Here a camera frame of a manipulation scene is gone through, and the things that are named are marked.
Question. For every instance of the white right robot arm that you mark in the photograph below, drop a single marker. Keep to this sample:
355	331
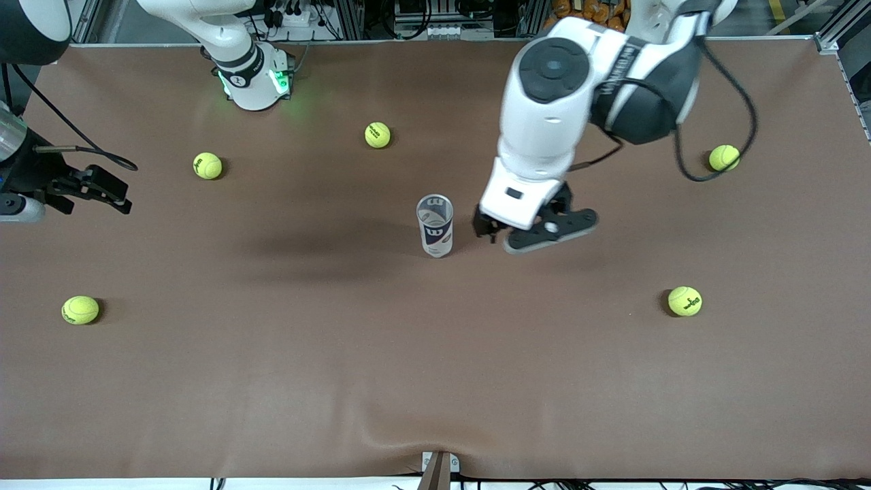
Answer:
238	61

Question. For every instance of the orange items pile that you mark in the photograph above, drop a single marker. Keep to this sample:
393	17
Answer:
578	13

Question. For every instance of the brown table cloth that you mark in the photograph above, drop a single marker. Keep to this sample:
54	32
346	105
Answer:
435	374

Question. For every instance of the aluminium table rail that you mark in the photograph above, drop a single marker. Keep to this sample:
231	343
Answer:
840	41

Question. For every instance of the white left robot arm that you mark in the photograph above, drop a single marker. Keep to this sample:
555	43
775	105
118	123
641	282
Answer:
544	122

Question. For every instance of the silver metal bracket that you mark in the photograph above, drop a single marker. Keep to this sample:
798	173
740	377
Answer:
454	464

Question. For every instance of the aluminium frame post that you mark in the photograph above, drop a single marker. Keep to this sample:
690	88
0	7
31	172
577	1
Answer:
534	17
350	20

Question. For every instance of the aluminium frame strut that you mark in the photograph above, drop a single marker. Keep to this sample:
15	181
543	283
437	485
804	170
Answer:
92	20

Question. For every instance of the yellow-green tennis ball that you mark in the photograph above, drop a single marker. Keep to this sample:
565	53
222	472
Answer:
724	158
684	301
207	165
378	135
80	309

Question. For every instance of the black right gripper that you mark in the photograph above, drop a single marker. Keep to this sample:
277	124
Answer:
32	174

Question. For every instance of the Wilson tennis ball can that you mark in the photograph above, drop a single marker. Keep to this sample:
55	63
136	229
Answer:
435	231

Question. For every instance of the brown wooden bar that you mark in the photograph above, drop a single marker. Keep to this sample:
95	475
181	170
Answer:
435	476

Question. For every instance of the white power strip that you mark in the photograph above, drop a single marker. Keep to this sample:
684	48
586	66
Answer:
296	19

